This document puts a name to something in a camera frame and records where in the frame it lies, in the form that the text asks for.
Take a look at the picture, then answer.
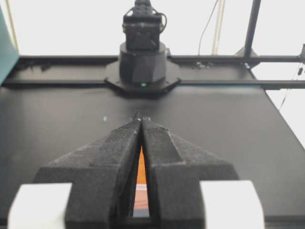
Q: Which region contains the black vertical frame post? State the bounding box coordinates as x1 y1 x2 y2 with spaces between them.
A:
244 0 261 57

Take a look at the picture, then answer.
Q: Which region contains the thin black hanging cable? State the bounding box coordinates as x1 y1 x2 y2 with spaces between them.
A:
198 0 220 55

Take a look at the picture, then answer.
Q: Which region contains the black aluminium frame rail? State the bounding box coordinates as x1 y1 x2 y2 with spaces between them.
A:
3 55 305 93

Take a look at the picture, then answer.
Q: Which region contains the orange towel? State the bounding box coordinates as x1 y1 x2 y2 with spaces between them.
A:
133 148 150 218

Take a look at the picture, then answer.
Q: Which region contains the teal panel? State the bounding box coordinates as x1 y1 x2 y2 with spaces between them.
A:
0 0 20 85

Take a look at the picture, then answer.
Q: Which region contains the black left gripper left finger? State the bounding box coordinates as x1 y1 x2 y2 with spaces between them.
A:
33 112 141 229

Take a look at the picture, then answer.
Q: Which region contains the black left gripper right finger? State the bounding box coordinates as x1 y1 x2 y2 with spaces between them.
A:
142 118 239 229

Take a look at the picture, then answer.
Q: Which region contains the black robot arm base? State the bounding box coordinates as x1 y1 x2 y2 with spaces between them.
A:
105 0 181 94

